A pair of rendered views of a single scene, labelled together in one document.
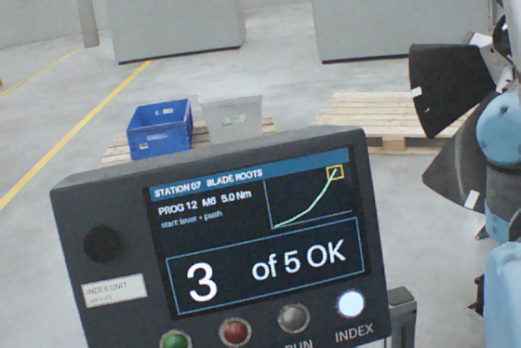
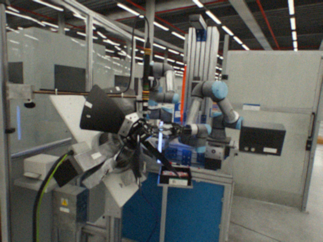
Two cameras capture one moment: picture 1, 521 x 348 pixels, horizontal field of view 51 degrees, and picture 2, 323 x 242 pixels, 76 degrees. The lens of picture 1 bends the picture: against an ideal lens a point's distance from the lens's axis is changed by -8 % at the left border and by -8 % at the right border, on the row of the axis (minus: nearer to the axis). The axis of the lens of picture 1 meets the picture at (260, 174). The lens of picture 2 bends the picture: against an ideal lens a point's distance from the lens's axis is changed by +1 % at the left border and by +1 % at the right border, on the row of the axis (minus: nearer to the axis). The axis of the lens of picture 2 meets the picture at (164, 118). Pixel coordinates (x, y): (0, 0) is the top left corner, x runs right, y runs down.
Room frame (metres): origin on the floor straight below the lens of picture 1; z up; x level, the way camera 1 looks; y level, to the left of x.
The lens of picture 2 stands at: (1.98, 0.08, 1.43)
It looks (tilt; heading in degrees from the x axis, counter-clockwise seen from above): 8 degrees down; 207
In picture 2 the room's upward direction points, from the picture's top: 4 degrees clockwise
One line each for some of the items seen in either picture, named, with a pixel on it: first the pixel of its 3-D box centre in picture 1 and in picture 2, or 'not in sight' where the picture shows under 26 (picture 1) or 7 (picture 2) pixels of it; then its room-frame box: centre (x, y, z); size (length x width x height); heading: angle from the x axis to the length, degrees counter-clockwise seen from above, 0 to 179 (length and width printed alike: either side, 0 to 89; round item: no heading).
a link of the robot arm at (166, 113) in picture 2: not in sight; (166, 113); (0.22, -0.80, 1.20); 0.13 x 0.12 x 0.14; 120
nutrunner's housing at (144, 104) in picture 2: not in sight; (146, 78); (0.94, -0.58, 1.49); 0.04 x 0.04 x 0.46
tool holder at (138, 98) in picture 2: not in sight; (143, 104); (0.95, -0.59, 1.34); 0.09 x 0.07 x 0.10; 135
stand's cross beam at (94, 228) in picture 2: not in sight; (96, 229); (1.12, -0.77, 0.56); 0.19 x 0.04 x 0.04; 100
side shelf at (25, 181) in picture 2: not in sight; (55, 174); (1.16, -1.10, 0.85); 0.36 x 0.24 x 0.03; 10
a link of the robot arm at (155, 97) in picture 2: not in sight; (155, 97); (0.67, -0.66, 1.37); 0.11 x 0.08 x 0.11; 120
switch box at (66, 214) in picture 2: not in sight; (70, 207); (1.23, -0.87, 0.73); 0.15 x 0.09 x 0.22; 100
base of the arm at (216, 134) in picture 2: not in sight; (217, 132); (0.16, -0.31, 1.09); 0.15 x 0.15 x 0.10
